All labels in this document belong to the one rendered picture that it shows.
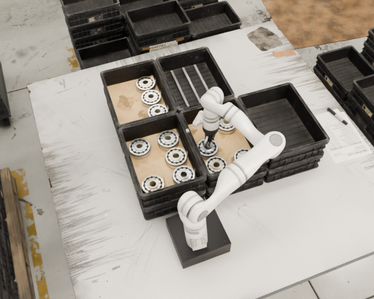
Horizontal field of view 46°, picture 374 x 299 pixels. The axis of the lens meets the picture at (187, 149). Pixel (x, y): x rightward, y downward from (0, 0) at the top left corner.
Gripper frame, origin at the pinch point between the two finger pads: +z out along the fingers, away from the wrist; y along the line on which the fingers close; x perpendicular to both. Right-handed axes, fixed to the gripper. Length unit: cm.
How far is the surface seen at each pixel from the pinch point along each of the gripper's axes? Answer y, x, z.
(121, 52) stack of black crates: 94, 111, 58
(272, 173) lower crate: 1.5, -31.9, 8.0
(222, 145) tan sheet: 2.8, -5.3, 2.2
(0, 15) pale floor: 119, 260, 85
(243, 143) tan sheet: 8.0, -14.0, 2.3
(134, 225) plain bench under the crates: -47, 17, 15
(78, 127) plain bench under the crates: -8, 72, 15
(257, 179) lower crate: -3.8, -26.5, 9.1
